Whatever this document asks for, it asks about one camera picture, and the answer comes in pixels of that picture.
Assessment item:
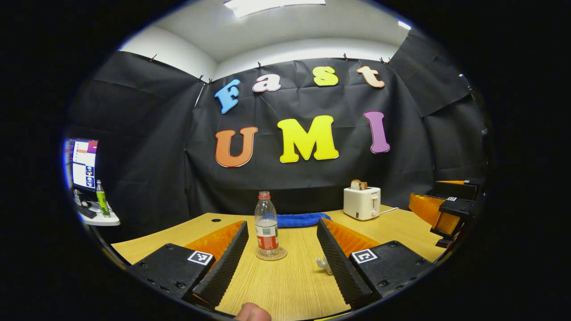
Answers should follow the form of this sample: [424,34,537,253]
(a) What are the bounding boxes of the round wooden coaster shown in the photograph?
[256,247,288,261]

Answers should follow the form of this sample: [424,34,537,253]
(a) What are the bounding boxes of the blue towel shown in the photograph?
[277,212,333,228]

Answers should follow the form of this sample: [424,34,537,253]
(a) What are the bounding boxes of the white toaster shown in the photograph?
[343,186,381,221]

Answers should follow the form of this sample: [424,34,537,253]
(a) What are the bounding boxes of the black backdrop cloth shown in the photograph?
[67,27,489,243]

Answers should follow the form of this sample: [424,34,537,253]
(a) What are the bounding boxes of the ceiling light panel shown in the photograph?
[223,0,326,18]

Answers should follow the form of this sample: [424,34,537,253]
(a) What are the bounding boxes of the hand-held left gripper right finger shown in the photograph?
[317,218,434,309]

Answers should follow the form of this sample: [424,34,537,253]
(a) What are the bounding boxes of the computer monitor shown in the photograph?
[67,138,99,190]

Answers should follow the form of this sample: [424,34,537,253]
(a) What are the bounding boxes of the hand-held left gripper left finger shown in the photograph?
[128,220,249,309]

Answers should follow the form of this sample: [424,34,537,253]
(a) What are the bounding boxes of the clear plastic water bottle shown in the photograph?
[254,191,280,251]

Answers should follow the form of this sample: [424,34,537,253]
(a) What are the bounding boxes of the white side table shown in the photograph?
[74,201,121,227]

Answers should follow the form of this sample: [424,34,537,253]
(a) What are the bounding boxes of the green drink bottle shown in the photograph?
[96,180,111,218]

